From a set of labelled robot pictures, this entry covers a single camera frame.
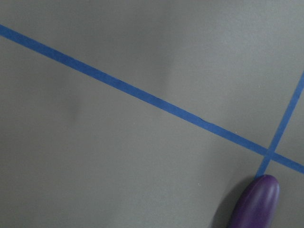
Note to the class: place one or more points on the purple eggplant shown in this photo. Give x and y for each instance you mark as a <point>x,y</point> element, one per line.
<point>257,204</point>

